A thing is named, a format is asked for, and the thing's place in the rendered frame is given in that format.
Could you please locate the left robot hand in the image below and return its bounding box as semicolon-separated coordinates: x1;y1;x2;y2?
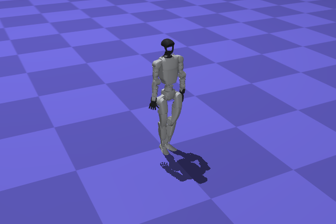
180;89;185;101

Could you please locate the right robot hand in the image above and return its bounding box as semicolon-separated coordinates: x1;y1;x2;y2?
149;98;159;110

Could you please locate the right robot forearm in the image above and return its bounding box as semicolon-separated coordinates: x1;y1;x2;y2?
152;80;158;101

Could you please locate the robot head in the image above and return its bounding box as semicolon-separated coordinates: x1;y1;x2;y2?
161;39;175;58

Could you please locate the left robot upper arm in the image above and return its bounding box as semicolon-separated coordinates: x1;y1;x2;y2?
176;55;186;78

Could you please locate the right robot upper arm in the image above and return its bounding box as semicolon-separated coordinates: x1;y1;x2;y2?
152;59;162;86

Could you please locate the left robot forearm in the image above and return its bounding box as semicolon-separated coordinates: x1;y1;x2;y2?
179;77;186;92

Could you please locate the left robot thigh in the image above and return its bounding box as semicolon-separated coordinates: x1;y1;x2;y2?
167;91;182;125

